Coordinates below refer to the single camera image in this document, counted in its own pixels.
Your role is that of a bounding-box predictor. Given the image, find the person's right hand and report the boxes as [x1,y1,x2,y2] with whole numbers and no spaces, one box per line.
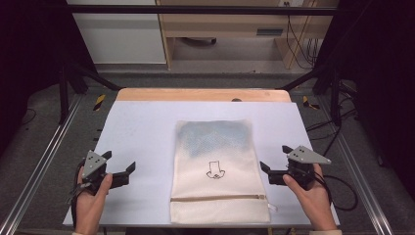
[282,163,339,232]

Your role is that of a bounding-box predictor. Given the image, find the white mesh laundry bag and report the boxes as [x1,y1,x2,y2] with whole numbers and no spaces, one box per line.
[169,118,278,225]

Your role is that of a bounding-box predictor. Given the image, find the black metal stand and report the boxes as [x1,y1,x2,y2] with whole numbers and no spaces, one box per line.
[279,64,345,127]
[58,61,122,125]

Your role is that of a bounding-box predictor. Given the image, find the white cabinet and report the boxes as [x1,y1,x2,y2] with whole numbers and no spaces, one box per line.
[66,0,167,66]

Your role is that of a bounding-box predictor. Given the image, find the aluminium floor rail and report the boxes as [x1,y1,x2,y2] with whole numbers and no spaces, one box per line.
[316,95,396,235]
[0,94,83,235]

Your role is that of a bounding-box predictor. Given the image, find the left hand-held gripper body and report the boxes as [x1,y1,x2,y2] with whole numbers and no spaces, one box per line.
[77,149,114,194]

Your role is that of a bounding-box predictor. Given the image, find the grey rectangular label plate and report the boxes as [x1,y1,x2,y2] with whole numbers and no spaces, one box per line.
[255,27,284,37]

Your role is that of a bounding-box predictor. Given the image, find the black hanging cable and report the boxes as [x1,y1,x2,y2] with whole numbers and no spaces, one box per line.
[286,3,320,71]

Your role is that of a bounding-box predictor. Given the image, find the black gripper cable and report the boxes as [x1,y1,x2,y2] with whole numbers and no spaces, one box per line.
[311,169,359,212]
[67,161,88,229]

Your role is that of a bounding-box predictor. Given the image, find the black horizontal frame bar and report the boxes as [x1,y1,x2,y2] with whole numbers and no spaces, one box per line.
[65,4,339,17]

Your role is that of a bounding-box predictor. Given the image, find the person's left hand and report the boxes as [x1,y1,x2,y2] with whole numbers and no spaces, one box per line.
[73,166,114,233]

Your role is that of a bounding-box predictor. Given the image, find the light wooden desk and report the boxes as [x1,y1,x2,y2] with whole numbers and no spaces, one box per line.
[156,0,341,71]

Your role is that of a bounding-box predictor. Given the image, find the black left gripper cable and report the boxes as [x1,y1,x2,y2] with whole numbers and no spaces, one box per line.
[67,161,88,229]

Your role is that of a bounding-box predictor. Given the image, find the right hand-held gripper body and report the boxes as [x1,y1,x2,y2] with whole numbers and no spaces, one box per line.
[286,145,333,191]

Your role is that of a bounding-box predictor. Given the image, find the black curtain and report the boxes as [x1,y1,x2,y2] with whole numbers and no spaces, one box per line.
[0,0,99,158]
[313,0,415,192]

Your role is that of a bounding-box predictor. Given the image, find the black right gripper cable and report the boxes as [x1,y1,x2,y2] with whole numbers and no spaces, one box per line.
[311,169,359,212]

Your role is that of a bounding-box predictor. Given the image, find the black floor cable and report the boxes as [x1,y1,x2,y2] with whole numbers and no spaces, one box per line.
[305,107,360,159]

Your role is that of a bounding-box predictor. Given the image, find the yellow black tape strip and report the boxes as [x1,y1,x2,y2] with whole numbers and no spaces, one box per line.
[93,93,108,113]
[300,95,321,111]

